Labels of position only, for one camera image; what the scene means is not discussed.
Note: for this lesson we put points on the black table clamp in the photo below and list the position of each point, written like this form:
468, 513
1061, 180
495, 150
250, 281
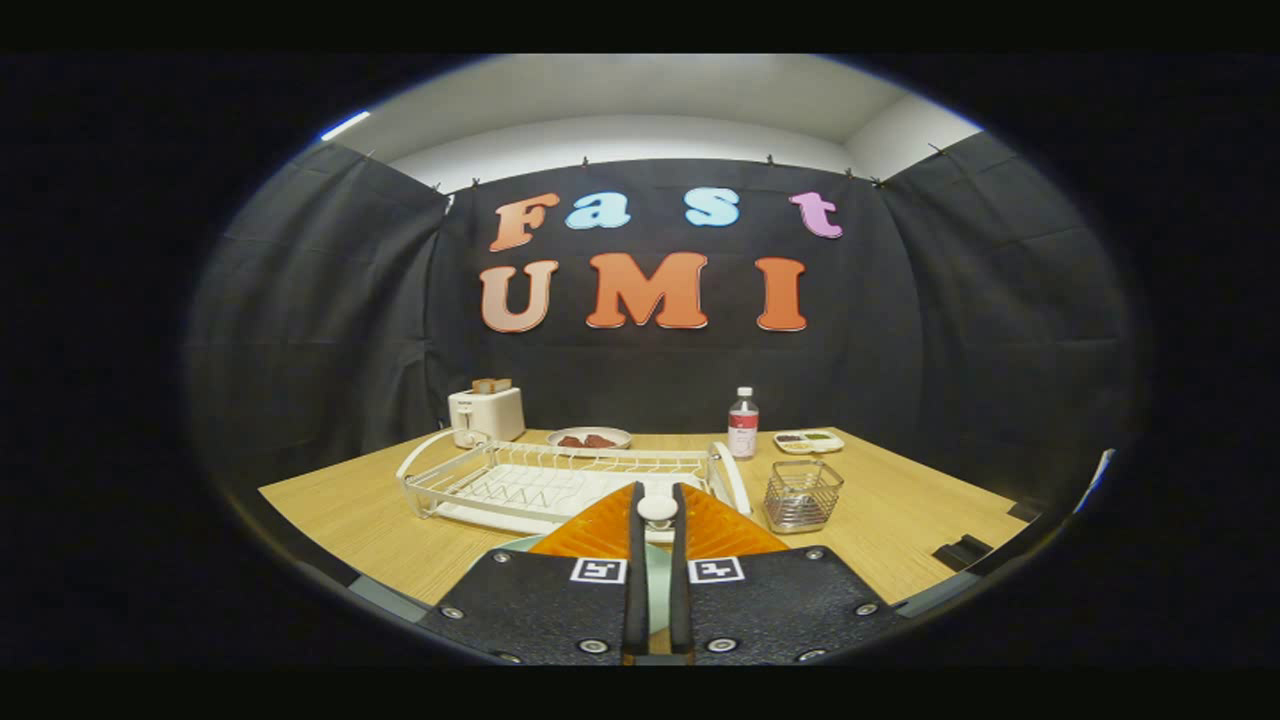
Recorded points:
962, 552

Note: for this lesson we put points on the black backdrop cloth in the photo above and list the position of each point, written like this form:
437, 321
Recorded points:
950, 330

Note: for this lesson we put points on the clear bottle red label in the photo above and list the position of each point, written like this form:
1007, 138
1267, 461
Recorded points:
743, 432

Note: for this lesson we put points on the white toaster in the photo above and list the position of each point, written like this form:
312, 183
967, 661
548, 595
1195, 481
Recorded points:
495, 415

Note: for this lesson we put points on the red meat pieces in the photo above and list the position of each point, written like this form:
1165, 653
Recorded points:
588, 441

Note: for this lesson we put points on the brown toast slices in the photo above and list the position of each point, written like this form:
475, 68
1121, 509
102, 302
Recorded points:
491, 386

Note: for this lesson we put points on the white divided bean tray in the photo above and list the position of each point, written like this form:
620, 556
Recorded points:
808, 446

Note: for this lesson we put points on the small white food dish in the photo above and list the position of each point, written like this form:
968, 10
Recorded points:
590, 431

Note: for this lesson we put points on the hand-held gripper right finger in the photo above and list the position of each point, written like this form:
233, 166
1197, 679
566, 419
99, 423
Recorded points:
679, 600

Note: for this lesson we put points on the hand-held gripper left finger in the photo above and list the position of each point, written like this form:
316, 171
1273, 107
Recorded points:
636, 600

